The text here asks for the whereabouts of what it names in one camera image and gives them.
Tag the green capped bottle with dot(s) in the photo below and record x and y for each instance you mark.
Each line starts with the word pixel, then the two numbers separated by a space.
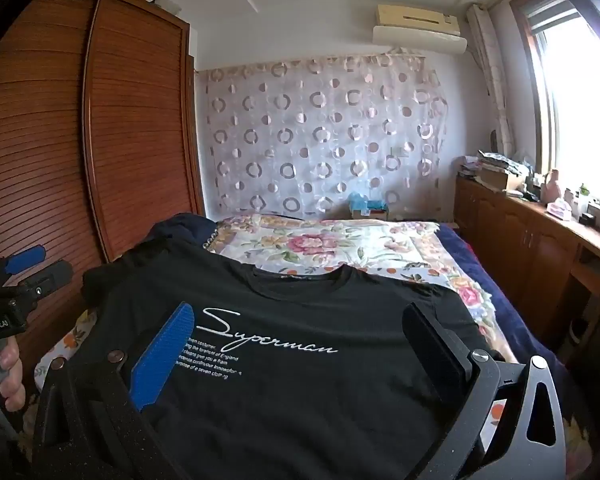
pixel 583 197

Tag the low wooden cabinet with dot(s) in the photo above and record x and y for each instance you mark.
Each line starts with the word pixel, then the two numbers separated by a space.
pixel 530 245

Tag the cardboard box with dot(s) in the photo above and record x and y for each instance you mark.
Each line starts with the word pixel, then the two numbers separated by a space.
pixel 500 178

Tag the navy blue blanket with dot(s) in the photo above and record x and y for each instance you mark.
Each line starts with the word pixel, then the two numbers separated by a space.
pixel 510 310

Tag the window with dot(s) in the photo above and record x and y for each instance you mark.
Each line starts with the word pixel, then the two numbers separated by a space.
pixel 575 100

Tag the small white bundle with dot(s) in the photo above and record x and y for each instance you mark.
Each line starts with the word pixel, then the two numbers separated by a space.
pixel 170 6

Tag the pink tissue packet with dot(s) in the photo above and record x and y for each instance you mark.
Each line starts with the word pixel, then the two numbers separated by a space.
pixel 560 208

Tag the pile of papers and bags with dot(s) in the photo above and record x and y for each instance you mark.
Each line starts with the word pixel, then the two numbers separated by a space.
pixel 495 160

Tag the wooden slatted wardrobe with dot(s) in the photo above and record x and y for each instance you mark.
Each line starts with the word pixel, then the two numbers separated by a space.
pixel 130 135

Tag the black printed t-shirt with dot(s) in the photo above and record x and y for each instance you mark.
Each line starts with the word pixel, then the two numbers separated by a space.
pixel 305 385

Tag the floral blanket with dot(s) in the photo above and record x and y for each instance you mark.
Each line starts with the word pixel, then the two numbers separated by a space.
pixel 330 245

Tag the person's left hand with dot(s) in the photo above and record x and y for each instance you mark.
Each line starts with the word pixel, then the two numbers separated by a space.
pixel 11 385

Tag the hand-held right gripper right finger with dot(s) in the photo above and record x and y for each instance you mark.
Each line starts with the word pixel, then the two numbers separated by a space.
pixel 437 355

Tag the pink bottle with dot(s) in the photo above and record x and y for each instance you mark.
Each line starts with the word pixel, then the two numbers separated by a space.
pixel 550 187

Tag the wrapped air conditioner pipe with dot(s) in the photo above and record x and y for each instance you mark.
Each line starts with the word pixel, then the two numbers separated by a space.
pixel 492 75

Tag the small black box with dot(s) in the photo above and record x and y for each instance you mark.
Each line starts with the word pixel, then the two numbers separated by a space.
pixel 587 219

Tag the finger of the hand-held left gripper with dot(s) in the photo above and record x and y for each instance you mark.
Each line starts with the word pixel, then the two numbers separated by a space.
pixel 26 258
pixel 54 275

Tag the dark navy cloth bundle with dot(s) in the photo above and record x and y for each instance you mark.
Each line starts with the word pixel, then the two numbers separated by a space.
pixel 185 227

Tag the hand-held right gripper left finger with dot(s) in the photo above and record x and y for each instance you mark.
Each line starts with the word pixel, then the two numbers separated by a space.
pixel 164 357

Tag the orange flowered bed sheet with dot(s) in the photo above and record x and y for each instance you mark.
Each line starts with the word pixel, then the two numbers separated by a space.
pixel 62 345

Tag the circle patterned sheer curtain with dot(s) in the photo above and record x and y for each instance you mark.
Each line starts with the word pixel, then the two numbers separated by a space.
pixel 320 135

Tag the wall air conditioner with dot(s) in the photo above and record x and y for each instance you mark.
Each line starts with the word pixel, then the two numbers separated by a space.
pixel 415 32

